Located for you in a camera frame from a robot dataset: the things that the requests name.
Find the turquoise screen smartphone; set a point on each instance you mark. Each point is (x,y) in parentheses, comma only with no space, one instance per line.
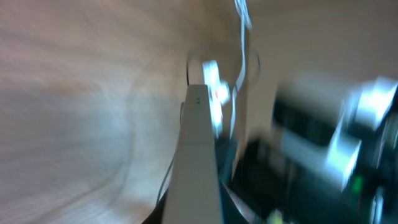
(193,195)

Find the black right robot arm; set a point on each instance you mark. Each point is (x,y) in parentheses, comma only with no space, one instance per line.
(331,156)

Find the white power strip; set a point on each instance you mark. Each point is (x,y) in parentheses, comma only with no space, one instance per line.
(218,94)

